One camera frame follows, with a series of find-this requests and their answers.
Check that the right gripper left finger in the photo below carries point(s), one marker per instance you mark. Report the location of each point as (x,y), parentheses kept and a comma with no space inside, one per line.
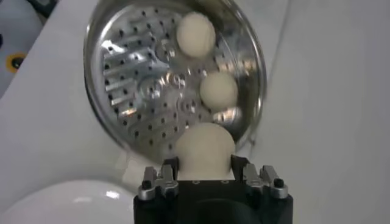
(166,185)

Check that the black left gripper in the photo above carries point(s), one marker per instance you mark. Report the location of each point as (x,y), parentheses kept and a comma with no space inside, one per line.
(42,6)

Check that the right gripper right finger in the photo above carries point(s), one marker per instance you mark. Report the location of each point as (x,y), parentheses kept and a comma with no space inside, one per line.
(254,178)

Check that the white steamed baozi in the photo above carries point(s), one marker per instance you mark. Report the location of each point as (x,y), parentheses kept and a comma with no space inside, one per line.
(204,149)
(218,91)
(195,35)

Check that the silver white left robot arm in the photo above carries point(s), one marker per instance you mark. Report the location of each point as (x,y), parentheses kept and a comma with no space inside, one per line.
(16,30)

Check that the stainless steel steamer basket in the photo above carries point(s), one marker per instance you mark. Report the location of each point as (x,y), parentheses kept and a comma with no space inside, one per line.
(137,91)

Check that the large white plate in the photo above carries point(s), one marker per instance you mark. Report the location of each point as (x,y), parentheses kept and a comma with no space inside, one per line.
(61,207)

